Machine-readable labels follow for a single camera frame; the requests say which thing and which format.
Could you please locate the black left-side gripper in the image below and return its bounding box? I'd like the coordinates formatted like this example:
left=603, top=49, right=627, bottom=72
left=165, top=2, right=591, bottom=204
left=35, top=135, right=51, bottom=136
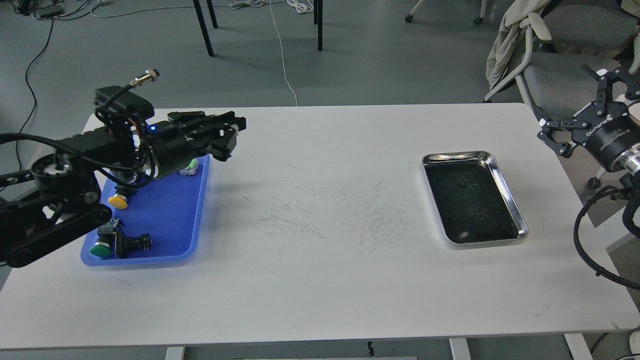
left=150, top=111, right=247, bottom=180

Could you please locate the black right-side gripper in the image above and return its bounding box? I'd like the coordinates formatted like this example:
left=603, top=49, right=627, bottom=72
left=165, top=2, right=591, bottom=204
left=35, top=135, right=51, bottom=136
left=537, top=64, right=640, bottom=173

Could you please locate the black right-side robot arm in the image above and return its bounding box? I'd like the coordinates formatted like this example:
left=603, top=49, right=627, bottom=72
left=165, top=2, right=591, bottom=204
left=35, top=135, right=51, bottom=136
left=534, top=64, right=640, bottom=290

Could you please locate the black left-side robot arm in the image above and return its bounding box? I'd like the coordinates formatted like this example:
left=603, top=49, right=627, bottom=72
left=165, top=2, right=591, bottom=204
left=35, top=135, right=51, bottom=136
left=0, top=69, right=247, bottom=268

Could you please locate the blue plastic tray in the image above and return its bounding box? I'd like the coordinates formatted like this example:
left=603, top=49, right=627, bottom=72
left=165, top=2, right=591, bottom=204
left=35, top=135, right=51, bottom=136
left=80, top=155, right=210, bottom=267

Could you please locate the silver metal tray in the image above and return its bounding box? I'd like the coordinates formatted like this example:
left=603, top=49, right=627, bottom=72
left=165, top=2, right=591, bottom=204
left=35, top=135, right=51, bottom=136
left=422, top=150, right=530, bottom=248

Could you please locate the grey office chair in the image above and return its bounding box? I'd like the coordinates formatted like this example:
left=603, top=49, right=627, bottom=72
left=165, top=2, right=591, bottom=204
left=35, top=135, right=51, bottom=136
left=482, top=0, right=640, bottom=188

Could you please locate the green grey connector module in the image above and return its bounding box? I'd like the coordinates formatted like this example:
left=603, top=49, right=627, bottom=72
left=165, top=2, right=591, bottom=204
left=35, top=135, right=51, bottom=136
left=179, top=158, right=199, bottom=177

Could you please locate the beige jacket on chair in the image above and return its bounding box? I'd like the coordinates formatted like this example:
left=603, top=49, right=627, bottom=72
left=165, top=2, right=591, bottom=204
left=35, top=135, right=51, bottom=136
left=485, top=0, right=550, bottom=89

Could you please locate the black table leg left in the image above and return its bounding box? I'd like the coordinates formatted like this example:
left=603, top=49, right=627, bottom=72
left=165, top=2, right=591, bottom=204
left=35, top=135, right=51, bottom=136
left=192, top=0, right=215, bottom=57

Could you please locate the black table leg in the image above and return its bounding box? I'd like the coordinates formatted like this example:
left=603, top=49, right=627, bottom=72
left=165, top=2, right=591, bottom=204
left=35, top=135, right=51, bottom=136
left=313, top=0, right=323, bottom=51
left=192, top=0, right=215, bottom=57
left=206, top=0, right=218, bottom=29

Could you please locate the black table leg rear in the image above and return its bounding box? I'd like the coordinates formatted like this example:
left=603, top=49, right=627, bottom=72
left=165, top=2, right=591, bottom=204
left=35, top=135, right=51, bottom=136
left=206, top=0, right=218, bottom=29

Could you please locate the black table leg right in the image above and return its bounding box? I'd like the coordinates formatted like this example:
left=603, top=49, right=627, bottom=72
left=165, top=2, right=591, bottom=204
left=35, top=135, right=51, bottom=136
left=313, top=0, right=323, bottom=51

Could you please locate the black power strip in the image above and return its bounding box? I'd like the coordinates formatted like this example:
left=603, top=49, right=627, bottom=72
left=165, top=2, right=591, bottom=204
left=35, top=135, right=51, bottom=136
left=34, top=4, right=64, bottom=19

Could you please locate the white cable on floor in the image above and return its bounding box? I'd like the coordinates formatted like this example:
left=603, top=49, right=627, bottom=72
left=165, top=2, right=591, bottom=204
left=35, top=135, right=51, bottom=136
left=227, top=0, right=315, bottom=107

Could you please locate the yellow push button switch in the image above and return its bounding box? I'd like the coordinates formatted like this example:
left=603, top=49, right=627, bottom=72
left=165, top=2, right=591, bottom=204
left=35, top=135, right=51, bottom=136
left=107, top=185, right=137, bottom=210

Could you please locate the black selector switch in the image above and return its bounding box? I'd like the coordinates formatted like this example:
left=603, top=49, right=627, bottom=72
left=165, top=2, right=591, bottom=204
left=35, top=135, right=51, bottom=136
left=115, top=229, right=153, bottom=259

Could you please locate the green push button switch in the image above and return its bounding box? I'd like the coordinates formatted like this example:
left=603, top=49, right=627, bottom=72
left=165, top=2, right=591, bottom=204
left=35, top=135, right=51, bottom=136
left=89, top=217, right=124, bottom=259

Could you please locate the black cable on floor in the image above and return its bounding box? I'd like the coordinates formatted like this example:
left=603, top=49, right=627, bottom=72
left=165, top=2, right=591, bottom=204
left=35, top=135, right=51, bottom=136
left=15, top=17, right=56, bottom=158

